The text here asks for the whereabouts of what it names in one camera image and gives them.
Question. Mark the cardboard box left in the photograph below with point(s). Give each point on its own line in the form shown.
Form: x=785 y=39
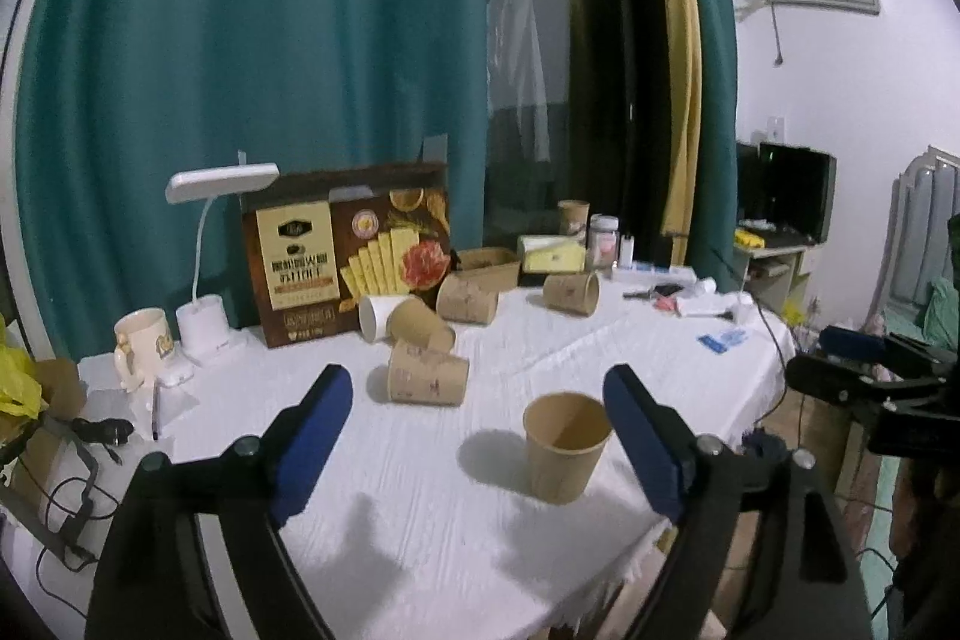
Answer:
x=66 y=398

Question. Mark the kraft paper cup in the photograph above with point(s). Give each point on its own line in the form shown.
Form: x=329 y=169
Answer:
x=566 y=434

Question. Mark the blue card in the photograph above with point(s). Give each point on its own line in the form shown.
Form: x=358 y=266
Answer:
x=722 y=343

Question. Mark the teal curtain right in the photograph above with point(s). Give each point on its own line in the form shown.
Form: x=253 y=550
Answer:
x=711 y=237

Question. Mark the brown cracker box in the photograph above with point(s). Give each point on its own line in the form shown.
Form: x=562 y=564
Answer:
x=318 y=243

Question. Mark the middle lying kraft cup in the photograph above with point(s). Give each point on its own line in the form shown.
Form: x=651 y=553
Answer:
x=414 y=322

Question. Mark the white desk lamp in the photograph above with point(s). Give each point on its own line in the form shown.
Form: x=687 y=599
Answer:
x=206 y=334

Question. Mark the white desk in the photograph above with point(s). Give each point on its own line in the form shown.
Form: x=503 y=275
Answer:
x=777 y=276

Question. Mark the cream ceramic mug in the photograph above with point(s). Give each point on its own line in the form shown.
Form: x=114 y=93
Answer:
x=143 y=345

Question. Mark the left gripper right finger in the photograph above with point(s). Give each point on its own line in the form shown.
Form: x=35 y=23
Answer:
x=662 y=451

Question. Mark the white lying paper cup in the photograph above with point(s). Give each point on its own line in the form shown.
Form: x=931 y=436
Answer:
x=374 y=313

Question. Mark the upright kraft cup back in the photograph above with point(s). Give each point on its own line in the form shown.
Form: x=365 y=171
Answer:
x=573 y=216

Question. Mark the front lying kraft cup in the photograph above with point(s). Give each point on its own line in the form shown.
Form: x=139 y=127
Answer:
x=417 y=375

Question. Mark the right lying kraft cup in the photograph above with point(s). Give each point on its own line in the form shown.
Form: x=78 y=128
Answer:
x=573 y=294

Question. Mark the kraft paper tray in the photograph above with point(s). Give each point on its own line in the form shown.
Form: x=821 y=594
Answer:
x=493 y=269

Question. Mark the small white bottle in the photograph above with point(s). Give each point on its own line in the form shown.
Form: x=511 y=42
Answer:
x=626 y=250

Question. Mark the white textured tablecloth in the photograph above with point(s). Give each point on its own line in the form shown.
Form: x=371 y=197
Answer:
x=422 y=524

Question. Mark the lying kraft cup by box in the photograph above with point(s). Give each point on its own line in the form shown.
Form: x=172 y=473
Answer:
x=465 y=302

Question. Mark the yellow plastic bag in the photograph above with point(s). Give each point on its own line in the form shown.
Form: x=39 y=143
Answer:
x=21 y=395

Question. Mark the black metal stand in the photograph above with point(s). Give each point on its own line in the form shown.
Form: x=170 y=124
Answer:
x=62 y=542

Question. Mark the yellow tissue box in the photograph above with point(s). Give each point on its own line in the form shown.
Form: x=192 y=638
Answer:
x=545 y=255

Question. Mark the black monitor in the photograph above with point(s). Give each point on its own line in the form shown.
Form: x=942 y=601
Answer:
x=785 y=193

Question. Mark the black pen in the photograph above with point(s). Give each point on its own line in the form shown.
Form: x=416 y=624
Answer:
x=154 y=412

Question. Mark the yellow curtain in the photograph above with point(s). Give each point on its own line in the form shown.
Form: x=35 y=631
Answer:
x=682 y=24

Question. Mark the glass jar pink contents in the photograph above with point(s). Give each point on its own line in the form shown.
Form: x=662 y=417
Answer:
x=602 y=241

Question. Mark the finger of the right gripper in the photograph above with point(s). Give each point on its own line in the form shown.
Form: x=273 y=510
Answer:
x=841 y=383
x=854 y=345

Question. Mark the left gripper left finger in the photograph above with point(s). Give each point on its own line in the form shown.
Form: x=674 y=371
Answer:
x=290 y=457

